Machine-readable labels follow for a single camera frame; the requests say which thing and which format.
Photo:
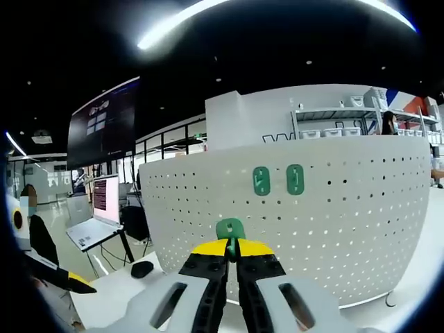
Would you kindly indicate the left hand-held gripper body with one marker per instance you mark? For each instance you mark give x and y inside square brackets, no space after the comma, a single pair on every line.
[21,237]

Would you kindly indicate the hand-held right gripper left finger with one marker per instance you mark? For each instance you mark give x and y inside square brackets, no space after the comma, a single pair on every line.
[201,277]

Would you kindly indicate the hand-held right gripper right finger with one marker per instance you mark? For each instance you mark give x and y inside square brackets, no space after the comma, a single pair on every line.
[263,277]

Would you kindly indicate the green hook assembly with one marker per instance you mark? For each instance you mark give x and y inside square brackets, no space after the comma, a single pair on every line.
[260,181]
[230,229]
[295,179]

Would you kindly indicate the white perforated mounting plate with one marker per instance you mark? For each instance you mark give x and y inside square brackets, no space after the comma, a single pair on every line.
[347,225]

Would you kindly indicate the black computer mouse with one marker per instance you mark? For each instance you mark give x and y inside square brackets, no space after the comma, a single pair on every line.
[142,269]

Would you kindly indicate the black laptop stand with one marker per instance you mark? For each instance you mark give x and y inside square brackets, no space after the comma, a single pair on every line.
[126,246]

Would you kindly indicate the black bag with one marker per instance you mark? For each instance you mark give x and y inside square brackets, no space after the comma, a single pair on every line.
[135,222]

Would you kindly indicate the white laptop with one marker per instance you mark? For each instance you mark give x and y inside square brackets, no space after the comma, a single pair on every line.
[105,197]

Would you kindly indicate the metal storage shelf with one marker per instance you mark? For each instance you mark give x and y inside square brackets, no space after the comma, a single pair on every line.
[329,112]

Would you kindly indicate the ceiling light strip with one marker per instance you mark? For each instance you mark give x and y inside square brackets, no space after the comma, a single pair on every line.
[243,15]

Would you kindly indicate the large dark wall display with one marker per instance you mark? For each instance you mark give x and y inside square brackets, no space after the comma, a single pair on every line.
[104,128]

